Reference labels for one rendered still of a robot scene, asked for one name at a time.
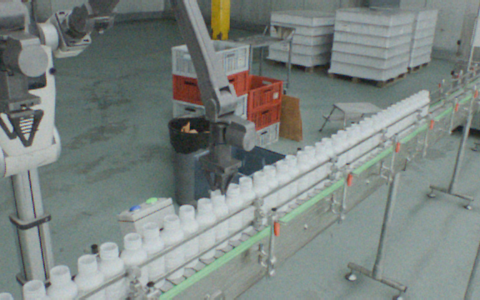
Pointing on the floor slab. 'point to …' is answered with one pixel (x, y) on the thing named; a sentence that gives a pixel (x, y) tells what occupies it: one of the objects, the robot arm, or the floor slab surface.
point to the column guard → (220, 19)
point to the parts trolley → (262, 51)
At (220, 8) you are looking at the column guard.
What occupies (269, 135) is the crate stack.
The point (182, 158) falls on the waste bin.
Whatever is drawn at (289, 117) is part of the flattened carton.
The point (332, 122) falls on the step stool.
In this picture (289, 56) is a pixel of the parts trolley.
